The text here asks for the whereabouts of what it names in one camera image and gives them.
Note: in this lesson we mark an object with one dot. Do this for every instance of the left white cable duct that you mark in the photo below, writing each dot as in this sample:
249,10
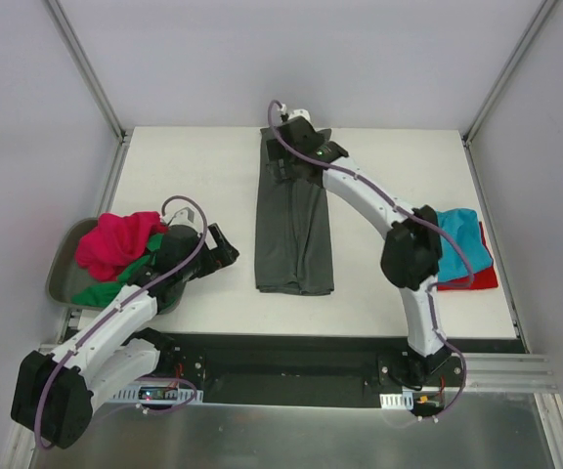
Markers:
157,395

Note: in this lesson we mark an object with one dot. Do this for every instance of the right aluminium frame post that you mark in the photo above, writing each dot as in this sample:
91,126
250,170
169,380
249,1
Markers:
523,45

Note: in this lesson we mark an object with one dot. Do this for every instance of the white cable duct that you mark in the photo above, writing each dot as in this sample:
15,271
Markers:
157,395
403,401

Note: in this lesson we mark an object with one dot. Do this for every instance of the left aluminium frame post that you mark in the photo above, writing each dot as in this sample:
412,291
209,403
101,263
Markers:
65,28

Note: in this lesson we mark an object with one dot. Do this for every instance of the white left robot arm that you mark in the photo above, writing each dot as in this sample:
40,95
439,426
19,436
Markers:
58,393

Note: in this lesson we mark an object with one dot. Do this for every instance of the magenta t-shirt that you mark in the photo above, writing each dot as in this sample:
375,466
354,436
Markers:
127,229

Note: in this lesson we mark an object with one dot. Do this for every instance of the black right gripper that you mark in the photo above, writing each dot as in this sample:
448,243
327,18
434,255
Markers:
284,166

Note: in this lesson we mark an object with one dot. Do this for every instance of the red folded t-shirt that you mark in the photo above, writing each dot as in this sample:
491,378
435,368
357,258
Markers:
484,280

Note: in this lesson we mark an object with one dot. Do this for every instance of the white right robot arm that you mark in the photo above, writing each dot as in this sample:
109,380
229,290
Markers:
412,245

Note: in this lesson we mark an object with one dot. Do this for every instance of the grey t-shirt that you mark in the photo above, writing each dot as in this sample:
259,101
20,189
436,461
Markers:
292,253

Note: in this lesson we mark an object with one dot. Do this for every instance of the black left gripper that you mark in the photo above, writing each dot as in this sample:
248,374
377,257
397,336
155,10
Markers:
214,249

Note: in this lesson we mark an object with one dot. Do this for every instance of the aluminium frame post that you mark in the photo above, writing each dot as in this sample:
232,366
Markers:
523,45
65,28

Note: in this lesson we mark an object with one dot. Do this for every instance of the green t-shirt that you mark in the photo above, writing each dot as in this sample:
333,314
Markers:
105,288

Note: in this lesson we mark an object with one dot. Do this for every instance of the grey plastic bin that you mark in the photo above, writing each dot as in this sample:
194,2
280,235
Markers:
66,277

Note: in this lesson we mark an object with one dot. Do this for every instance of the teal folded t-shirt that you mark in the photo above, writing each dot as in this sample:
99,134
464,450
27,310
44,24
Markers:
462,225

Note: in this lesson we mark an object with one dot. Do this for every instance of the right white cable duct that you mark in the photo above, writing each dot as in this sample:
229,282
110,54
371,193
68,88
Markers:
403,401

